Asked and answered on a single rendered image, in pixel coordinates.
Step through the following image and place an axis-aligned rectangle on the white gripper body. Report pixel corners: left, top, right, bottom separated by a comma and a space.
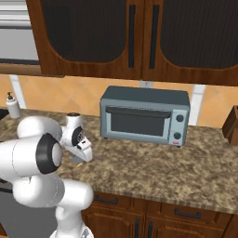
66, 144, 94, 163

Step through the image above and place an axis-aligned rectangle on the toaster oven glass door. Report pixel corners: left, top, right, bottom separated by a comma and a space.
105, 105, 173, 139

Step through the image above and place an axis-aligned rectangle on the wooden drawer front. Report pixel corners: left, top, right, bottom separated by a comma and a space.
92, 191, 149, 213
158, 200, 234, 230

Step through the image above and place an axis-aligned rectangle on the wooden base cupboard door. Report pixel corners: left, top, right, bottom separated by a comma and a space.
143, 216, 231, 238
81, 209, 146, 238

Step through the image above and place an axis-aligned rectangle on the grey toaster oven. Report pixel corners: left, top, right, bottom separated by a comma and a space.
99, 86, 192, 148

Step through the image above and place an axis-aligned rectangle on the white soap dispenser bottle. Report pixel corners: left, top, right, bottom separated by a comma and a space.
6, 91, 21, 120

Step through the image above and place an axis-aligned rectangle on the wooden glass-front cupboard door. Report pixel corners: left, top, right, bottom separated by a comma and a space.
25, 0, 144, 81
141, 0, 238, 87

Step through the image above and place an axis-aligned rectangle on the grey range hood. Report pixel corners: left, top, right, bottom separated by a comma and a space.
0, 0, 42, 75

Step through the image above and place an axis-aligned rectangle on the brown wooden knife block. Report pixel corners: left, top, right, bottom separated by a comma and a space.
221, 105, 238, 147

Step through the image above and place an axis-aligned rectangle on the black drawer handle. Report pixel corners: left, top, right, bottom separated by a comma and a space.
174, 206, 203, 220
94, 193, 120, 205

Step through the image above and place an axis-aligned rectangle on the black toaster oven door handle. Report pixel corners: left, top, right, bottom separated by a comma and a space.
105, 105, 172, 119

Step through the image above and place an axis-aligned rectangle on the black base cupboard handle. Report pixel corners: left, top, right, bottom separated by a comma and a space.
133, 218, 141, 238
146, 219, 154, 238

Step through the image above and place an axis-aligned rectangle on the black cupboard door handle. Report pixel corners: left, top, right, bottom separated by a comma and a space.
127, 4, 137, 69
149, 4, 160, 70

